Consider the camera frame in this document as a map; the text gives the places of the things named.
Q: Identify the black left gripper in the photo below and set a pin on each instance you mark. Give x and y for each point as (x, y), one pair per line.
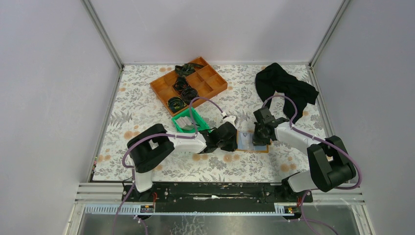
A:
(232, 146)

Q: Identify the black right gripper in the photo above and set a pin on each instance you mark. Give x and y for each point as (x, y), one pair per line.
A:
(256, 141)

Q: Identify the orange leather card holder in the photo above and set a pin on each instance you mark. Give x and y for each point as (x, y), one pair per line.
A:
(256, 149)

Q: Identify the silver VIP card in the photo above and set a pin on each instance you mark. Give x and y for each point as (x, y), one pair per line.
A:
(245, 141)

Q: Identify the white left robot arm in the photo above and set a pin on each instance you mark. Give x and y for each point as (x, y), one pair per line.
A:
(147, 150)

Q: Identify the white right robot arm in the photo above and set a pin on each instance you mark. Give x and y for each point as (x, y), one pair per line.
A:
(329, 167)

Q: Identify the stack of white cards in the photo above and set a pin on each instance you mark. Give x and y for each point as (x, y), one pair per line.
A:
(185, 123)

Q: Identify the green plastic bin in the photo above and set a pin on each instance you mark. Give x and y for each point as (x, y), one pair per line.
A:
(196, 119)

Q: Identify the black cloth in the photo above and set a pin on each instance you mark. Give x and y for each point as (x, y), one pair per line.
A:
(274, 79)

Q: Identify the rolled dark belt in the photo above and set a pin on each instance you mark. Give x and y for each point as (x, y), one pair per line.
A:
(188, 94)
(181, 84)
(176, 104)

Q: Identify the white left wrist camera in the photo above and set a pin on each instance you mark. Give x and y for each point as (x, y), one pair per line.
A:
(230, 118)

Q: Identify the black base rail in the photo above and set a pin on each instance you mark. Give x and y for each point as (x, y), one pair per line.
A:
(169, 197)

